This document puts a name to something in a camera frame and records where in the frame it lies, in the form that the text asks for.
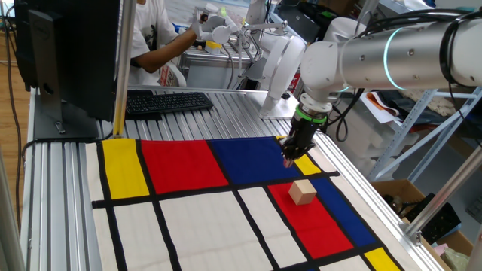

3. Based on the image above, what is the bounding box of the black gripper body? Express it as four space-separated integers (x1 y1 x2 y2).
288 114 322 151

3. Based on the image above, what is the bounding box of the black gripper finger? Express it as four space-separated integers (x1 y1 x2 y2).
295 142 316 166
280 139 298 169

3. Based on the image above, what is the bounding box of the light wooden cube block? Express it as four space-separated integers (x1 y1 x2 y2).
288 178 318 206

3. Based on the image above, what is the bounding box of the bare person forearm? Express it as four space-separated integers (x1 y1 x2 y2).
132 28 199 75

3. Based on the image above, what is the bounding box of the colour block patterned cloth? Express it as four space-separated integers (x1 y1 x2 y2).
85 135 423 271

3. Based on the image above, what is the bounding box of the white haptic control device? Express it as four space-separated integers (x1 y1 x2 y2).
190 2 312 120

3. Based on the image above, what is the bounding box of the brown cardboard box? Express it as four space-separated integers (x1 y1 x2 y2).
371 178 476 271

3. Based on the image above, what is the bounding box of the black equipment case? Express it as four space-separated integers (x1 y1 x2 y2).
276 0 340 43

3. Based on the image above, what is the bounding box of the silver metal case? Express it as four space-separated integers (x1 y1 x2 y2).
178 44 313 93

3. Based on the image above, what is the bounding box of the grey metal shelf rack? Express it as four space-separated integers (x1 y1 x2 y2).
367 85 482 185

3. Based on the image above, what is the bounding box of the yellow emergency stop box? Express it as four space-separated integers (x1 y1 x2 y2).
204 39 224 54

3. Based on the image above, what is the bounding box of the black computer keyboard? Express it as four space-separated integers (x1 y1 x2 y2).
125 91 215 116

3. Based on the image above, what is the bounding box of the white plastic chair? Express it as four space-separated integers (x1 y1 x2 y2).
158 59 188 88

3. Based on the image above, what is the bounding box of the black plastic crate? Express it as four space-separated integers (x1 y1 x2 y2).
403 192 462 246

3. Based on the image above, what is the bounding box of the pale green plastic bag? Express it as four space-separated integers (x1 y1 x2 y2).
439 246 472 271

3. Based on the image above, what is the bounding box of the person in white t-shirt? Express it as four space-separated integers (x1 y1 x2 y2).
127 0 181 87

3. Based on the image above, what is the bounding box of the black computer monitor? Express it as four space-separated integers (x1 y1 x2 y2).
14 0 121 141

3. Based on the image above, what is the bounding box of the aluminium frame post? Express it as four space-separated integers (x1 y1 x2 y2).
403 145 482 246
111 0 137 139
352 0 380 29

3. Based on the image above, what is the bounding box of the black monitor power cable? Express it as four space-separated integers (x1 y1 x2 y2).
20 129 114 178

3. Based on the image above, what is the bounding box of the thin black cable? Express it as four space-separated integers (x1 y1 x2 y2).
2 5 24 230

